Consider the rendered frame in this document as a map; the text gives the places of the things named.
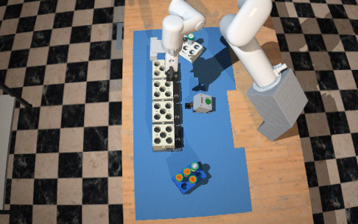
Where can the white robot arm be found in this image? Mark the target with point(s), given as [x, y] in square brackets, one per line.
[238, 29]

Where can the blue bench mat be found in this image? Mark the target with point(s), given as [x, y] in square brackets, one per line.
[206, 138]

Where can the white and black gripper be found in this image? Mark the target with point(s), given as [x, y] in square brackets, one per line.
[171, 64]

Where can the white tube rack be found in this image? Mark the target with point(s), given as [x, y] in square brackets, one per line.
[194, 52]

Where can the white bucket adapter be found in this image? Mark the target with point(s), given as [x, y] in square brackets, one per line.
[163, 137]
[158, 66]
[162, 90]
[162, 113]

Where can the blue tube rack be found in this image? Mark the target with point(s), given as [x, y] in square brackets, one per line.
[184, 185]

